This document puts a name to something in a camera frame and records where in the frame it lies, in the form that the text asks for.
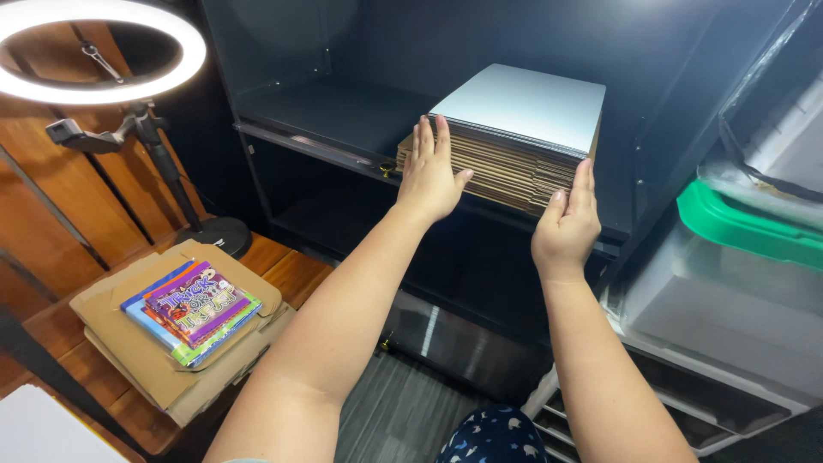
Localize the person's right hand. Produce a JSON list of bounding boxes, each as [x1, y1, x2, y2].
[[531, 159, 603, 285]]

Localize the person's left hand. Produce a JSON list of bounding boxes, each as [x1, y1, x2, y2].
[[394, 114, 475, 223]]

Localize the stack of cardboard sheets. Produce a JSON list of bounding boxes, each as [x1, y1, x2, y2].
[[395, 63, 607, 218]]

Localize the black metal cabinet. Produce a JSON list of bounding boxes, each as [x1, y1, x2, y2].
[[199, 0, 801, 412]]

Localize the white flat board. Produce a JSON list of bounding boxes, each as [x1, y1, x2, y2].
[[429, 63, 607, 159]]

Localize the clear bin with green lid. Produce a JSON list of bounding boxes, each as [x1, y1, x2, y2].
[[603, 178, 823, 415]]

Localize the white plastic drawer unit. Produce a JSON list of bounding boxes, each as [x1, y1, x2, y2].
[[521, 358, 812, 463]]

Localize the person's blue patterned trousers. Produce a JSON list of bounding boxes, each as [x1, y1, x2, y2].
[[435, 404, 549, 463]]

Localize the clear plastic storage bin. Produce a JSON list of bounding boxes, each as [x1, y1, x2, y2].
[[696, 0, 823, 205]]

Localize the small flattened brown carton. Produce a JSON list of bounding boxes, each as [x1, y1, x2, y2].
[[84, 302, 298, 429]]

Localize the purple printed booklet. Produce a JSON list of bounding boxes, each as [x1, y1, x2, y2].
[[144, 266, 252, 349]]

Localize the green booklet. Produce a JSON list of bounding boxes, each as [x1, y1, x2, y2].
[[169, 292, 264, 369]]

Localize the blue booklet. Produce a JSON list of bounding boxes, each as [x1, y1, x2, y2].
[[120, 260, 197, 353]]

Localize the large flattened brown carton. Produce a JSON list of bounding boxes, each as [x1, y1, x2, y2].
[[69, 238, 284, 412]]

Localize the black slanted pole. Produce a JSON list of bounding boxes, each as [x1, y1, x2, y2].
[[0, 306, 153, 461]]

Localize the white sheet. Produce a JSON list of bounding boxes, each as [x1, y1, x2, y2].
[[0, 384, 131, 463]]

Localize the black ring light stand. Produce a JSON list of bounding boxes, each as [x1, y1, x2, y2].
[[129, 102, 253, 261]]

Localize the white ring light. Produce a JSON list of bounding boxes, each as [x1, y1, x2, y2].
[[0, 0, 208, 106]]

